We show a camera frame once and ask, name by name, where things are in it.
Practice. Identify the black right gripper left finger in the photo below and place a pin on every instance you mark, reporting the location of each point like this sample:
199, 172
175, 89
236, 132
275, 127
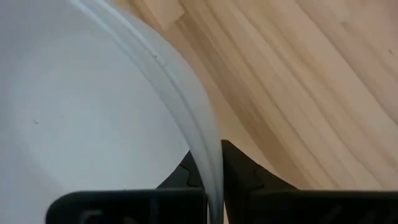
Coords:
183, 177

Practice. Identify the white bowl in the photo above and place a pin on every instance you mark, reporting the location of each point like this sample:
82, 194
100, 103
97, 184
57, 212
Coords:
200, 102
77, 109

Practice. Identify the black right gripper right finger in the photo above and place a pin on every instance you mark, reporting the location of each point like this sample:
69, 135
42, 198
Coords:
242, 177

